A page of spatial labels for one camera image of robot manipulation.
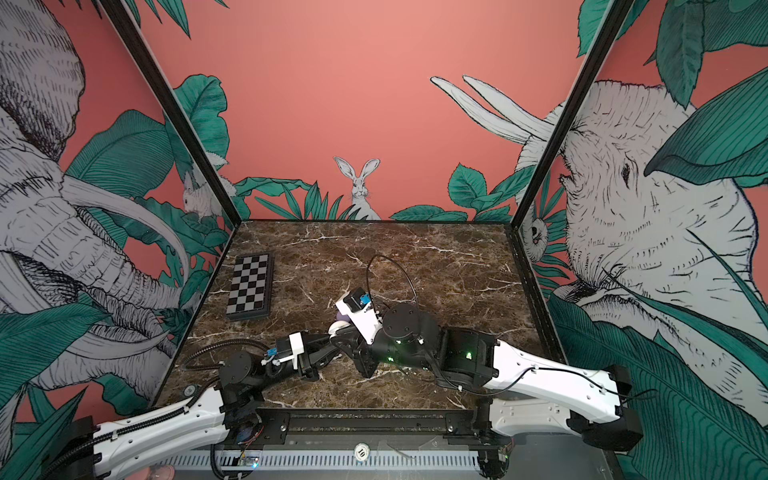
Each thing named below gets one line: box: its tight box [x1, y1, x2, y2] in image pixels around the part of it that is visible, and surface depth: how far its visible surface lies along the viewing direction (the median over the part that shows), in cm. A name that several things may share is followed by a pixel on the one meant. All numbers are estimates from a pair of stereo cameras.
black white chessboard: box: [226, 252, 274, 321], surface depth 98 cm
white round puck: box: [328, 320, 351, 339], surface depth 61 cm
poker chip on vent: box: [354, 442, 371, 462], surface depth 72 cm
